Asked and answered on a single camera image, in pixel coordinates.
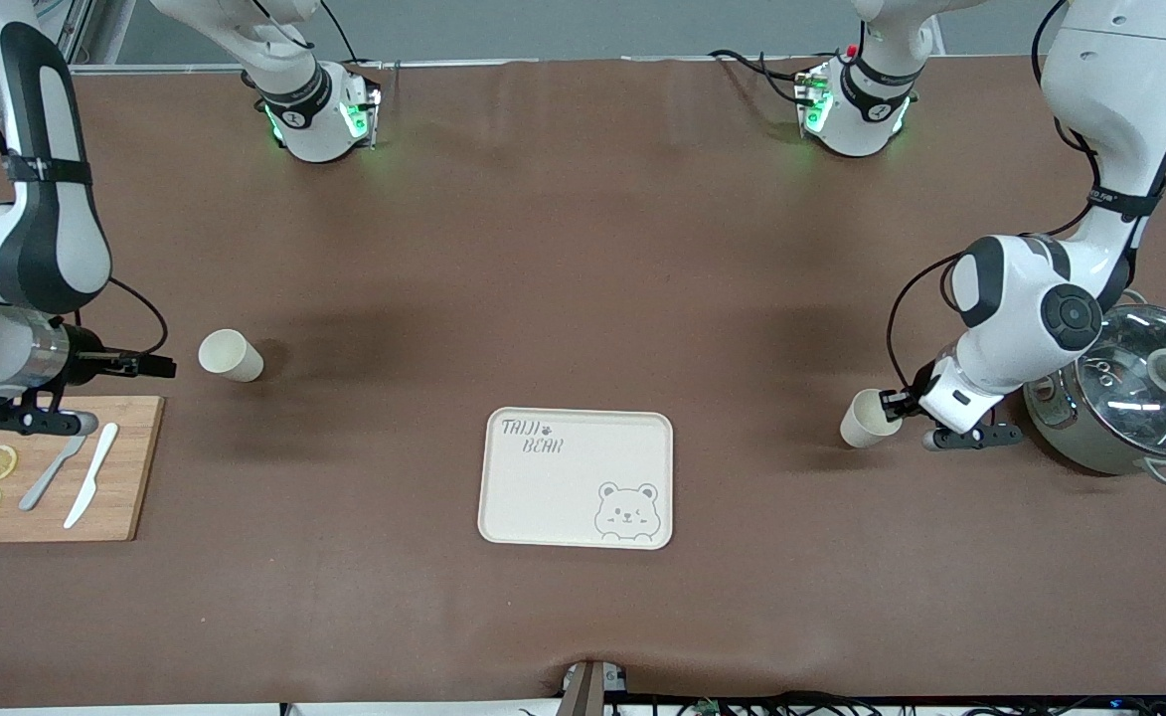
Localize white plastic cup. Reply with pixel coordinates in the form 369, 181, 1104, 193
198, 328, 265, 384
839, 389, 904, 448

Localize cream tray with bear print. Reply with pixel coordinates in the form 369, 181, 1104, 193
477, 407, 675, 551

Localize grey plastic knife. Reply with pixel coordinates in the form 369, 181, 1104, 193
19, 434, 88, 512

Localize white plastic knife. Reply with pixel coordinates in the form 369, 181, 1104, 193
63, 423, 120, 530

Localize sage green electric pot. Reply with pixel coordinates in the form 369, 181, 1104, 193
1024, 293, 1166, 488

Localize bamboo cutting board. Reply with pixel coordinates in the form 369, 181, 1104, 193
0, 396, 166, 544

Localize glass pot lid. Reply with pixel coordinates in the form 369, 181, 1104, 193
1080, 303, 1166, 460

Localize brown table cover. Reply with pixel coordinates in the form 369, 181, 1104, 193
0, 55, 1166, 709

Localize aluminium frame profile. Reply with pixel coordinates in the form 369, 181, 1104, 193
46, 0, 96, 71

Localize black arm base cable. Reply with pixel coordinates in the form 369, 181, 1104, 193
317, 0, 385, 71
709, 47, 815, 106

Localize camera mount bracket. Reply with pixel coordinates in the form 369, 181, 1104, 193
558, 658, 633, 716

